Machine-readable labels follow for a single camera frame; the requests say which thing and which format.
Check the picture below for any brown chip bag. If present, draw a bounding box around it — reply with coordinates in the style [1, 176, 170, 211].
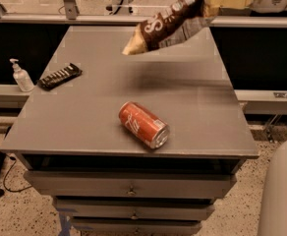
[123, 0, 214, 55]

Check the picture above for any red soda can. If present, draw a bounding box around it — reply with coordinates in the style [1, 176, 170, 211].
[119, 101, 170, 149]

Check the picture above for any grey drawer cabinet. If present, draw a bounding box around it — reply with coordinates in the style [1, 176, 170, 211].
[2, 27, 258, 235]

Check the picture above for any metal railing frame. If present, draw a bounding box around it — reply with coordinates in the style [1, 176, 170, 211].
[0, 0, 287, 28]

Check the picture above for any bottom grey drawer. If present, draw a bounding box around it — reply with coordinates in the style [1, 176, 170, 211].
[71, 217, 201, 235]

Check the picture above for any black floor cable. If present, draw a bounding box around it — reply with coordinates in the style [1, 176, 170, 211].
[0, 125, 33, 194]

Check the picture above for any middle grey drawer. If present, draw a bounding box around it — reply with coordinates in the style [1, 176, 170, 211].
[53, 198, 214, 220]

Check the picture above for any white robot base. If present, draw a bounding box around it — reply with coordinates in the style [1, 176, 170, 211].
[258, 141, 287, 236]

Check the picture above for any white pump dispenser bottle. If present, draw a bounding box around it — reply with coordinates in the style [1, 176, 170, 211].
[10, 58, 34, 92]

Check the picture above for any top grey drawer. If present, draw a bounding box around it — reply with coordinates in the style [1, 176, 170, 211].
[24, 171, 236, 199]

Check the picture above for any black snack bar wrapper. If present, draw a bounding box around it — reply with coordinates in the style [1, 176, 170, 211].
[37, 63, 83, 90]

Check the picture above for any grey drawer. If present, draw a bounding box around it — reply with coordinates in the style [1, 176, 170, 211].
[24, 171, 236, 199]
[71, 217, 201, 235]
[53, 198, 214, 220]

